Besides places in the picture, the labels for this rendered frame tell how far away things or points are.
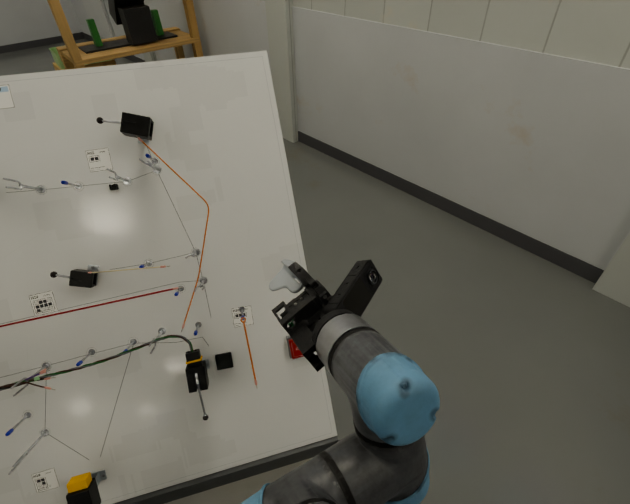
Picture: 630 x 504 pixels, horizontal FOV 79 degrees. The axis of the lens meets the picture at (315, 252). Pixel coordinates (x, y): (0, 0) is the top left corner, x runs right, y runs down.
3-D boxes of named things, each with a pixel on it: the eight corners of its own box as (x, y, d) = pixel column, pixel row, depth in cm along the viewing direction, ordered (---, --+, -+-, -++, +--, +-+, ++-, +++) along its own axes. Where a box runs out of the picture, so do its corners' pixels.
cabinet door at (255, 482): (321, 489, 137) (321, 443, 111) (162, 541, 127) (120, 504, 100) (319, 481, 139) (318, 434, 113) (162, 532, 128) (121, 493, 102)
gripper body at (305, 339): (268, 307, 58) (294, 345, 47) (312, 271, 59) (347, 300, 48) (296, 339, 61) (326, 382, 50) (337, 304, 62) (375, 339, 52)
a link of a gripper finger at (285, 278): (253, 268, 64) (278, 301, 57) (281, 246, 65) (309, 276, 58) (261, 278, 66) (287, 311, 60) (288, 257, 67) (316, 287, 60)
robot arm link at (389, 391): (383, 470, 36) (369, 401, 33) (335, 400, 46) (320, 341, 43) (450, 433, 38) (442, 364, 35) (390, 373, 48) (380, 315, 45)
